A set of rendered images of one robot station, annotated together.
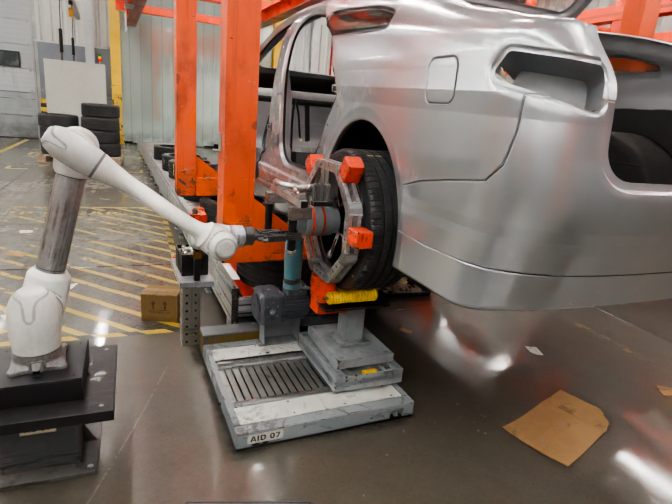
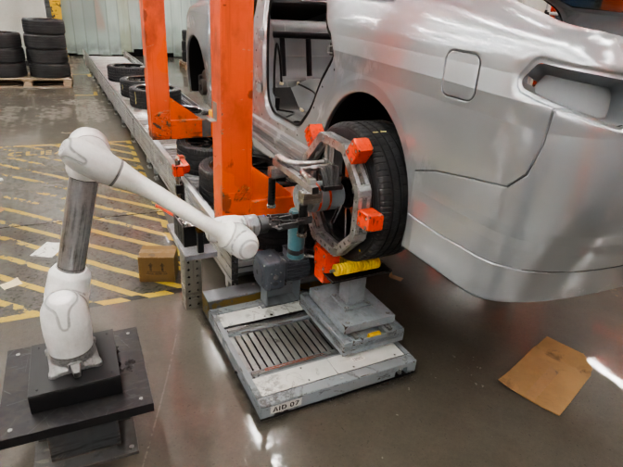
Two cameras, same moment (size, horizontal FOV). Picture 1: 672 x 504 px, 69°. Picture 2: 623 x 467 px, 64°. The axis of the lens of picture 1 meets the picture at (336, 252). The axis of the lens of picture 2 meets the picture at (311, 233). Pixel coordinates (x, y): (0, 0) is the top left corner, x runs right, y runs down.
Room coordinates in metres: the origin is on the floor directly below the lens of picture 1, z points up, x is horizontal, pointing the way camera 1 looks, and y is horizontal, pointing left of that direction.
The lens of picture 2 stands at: (0.04, 0.25, 1.66)
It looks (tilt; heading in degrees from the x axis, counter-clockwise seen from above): 25 degrees down; 357
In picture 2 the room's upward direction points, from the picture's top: 4 degrees clockwise
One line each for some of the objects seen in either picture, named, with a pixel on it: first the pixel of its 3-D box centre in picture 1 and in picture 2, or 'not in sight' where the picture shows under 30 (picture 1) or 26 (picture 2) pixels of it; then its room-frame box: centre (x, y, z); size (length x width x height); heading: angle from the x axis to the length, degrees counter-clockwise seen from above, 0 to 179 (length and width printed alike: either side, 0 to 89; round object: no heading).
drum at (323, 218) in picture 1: (314, 220); (318, 195); (2.20, 0.11, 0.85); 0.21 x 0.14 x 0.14; 115
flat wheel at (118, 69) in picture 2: (173, 152); (128, 72); (8.79, 3.02, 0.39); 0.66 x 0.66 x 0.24
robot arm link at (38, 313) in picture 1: (34, 317); (66, 320); (1.59, 1.04, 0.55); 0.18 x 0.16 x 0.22; 22
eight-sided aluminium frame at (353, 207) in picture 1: (328, 220); (332, 194); (2.24, 0.05, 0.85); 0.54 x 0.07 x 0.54; 25
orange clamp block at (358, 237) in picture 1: (359, 237); (369, 220); (1.95, -0.09, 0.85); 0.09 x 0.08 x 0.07; 25
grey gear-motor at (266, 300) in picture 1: (291, 313); (291, 275); (2.50, 0.21, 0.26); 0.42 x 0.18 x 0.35; 115
